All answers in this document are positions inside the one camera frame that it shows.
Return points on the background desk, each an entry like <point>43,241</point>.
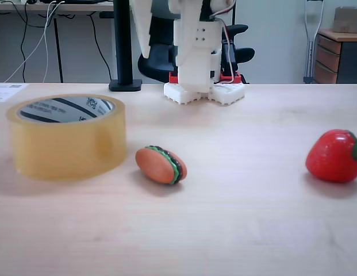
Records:
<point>80,7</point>

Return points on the black office chair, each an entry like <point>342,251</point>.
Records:
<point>161,63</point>

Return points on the black monitor stand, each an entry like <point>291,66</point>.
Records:
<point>122,43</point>

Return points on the white printed paper sheet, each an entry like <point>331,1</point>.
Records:
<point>5,92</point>

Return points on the wooden drawer cabinet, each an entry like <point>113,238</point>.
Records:
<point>330,57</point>

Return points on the grey metal crutch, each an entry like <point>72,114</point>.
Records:
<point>310,51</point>

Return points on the cardboard box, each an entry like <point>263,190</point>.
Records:
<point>346,20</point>

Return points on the toy hamburger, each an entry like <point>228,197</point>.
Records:
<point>158,166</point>

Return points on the yellowish packing tape roll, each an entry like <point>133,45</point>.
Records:
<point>66,146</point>

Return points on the red toy strawberry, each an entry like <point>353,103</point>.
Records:
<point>330,158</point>

